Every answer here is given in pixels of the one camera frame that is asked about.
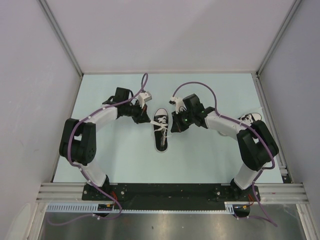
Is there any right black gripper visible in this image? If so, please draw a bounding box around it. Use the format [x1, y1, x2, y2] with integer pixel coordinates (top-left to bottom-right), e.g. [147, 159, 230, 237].
[171, 108, 195, 133]

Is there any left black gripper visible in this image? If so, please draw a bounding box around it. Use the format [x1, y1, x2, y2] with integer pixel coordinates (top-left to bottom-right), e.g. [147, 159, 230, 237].
[123, 99, 150, 124]

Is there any black canvas sneaker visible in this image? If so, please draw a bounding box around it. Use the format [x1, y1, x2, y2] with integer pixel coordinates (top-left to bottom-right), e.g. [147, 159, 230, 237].
[238, 112, 263, 125]
[150, 108, 169, 153]

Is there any white shoelace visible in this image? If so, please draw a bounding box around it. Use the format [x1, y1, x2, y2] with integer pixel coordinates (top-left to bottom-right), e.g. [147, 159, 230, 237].
[150, 117, 169, 147]

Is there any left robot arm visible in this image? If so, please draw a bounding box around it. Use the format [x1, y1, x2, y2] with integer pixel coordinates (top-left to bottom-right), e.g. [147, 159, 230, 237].
[59, 87, 152, 200]

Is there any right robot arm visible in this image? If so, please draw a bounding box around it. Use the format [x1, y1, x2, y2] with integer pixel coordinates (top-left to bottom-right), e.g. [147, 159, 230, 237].
[169, 94, 279, 201]

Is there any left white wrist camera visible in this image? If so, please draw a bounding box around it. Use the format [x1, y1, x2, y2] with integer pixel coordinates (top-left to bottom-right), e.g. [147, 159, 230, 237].
[137, 91, 152, 109]

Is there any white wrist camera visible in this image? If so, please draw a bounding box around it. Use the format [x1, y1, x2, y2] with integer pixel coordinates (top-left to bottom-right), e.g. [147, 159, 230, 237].
[169, 96, 187, 114]
[137, 91, 152, 109]

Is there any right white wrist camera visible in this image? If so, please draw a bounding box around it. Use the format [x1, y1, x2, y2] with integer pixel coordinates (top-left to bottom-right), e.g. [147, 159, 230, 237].
[169, 96, 187, 114]

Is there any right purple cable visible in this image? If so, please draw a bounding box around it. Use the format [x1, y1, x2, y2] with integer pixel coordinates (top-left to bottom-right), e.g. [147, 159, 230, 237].
[171, 81, 278, 227]

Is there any purple cable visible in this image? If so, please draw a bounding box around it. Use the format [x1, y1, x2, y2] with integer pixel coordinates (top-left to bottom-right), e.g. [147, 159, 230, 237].
[171, 81, 278, 227]
[47, 72, 149, 227]

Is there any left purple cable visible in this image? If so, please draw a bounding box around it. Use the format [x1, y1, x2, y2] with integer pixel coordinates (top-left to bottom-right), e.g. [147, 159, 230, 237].
[47, 72, 149, 227]

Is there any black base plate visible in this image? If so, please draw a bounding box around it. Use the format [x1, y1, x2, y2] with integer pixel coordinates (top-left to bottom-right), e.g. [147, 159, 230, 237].
[82, 183, 260, 202]

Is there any white slotted cable duct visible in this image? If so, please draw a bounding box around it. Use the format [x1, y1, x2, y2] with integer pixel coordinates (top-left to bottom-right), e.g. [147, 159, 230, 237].
[46, 201, 237, 215]

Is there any aluminium frame rail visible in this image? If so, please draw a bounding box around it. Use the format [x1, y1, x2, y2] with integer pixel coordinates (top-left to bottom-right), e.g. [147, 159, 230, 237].
[36, 182, 309, 204]

